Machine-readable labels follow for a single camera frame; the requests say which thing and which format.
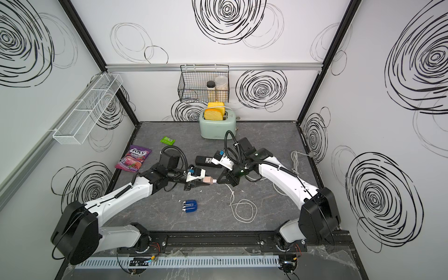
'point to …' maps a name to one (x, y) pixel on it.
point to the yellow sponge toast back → (220, 105)
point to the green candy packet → (168, 140)
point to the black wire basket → (193, 80)
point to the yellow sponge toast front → (213, 114)
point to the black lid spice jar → (211, 93)
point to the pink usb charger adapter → (208, 179)
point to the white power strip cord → (294, 157)
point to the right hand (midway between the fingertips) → (219, 182)
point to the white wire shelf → (77, 123)
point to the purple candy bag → (133, 158)
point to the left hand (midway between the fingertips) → (208, 179)
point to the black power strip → (205, 161)
